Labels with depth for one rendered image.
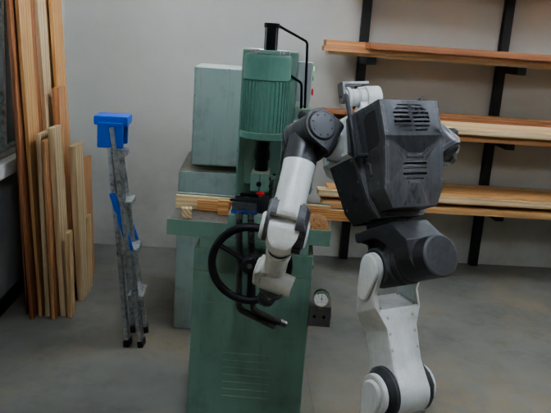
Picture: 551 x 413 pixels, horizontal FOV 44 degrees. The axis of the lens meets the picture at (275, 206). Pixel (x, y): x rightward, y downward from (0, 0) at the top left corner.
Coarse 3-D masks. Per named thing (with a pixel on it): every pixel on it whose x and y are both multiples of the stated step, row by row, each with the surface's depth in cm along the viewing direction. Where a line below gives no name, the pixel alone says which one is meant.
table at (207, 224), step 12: (180, 216) 250; (192, 216) 251; (204, 216) 253; (216, 216) 254; (168, 228) 247; (180, 228) 247; (192, 228) 247; (204, 228) 247; (216, 228) 247; (228, 240) 238; (312, 240) 246; (324, 240) 246
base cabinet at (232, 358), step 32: (256, 288) 252; (192, 320) 256; (224, 320) 255; (288, 320) 254; (192, 352) 259; (224, 352) 258; (256, 352) 257; (288, 352) 257; (192, 384) 262; (224, 384) 261; (256, 384) 260; (288, 384) 260
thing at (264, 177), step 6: (270, 168) 265; (252, 174) 253; (258, 174) 253; (264, 174) 253; (270, 174) 260; (252, 180) 254; (258, 180) 254; (264, 180) 254; (270, 180) 266; (252, 186) 254; (264, 186) 254
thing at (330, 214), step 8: (200, 200) 261; (208, 200) 262; (200, 208) 261; (208, 208) 261; (216, 208) 261; (312, 208) 260; (320, 208) 261; (328, 216) 260; (336, 216) 260; (344, 216) 260
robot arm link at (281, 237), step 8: (272, 216) 180; (272, 224) 179; (280, 224) 179; (288, 224) 179; (272, 232) 179; (280, 232) 179; (288, 232) 179; (296, 232) 178; (272, 240) 179; (280, 240) 179; (288, 240) 179; (296, 240) 179; (272, 248) 180; (280, 248) 180; (288, 248) 180; (296, 248) 180; (272, 256) 184; (280, 256) 183; (288, 256) 184; (272, 264) 186; (280, 264) 186; (272, 272) 191; (280, 272) 191
